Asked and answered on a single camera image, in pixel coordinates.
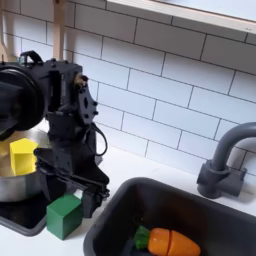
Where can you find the green block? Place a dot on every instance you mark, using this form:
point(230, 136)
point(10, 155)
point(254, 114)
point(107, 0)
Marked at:
point(63, 216)

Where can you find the steel pot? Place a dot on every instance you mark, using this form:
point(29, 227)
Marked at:
point(16, 188)

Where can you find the yellow block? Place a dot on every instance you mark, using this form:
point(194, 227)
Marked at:
point(21, 158)

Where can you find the orange toy carrot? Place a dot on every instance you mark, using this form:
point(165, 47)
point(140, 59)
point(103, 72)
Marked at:
point(166, 241)

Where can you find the dark grey sink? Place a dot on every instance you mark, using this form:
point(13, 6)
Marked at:
point(186, 206)

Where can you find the wooden spatula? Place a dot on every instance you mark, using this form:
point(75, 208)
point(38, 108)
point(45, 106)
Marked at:
point(2, 53)

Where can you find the wooden spoon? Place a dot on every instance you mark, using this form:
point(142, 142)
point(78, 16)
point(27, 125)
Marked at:
point(59, 33)

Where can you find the dark grey tap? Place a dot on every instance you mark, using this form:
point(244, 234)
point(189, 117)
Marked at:
point(216, 176)

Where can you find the wooden wall shelf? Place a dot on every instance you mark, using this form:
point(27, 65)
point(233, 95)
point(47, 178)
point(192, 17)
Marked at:
point(186, 13)

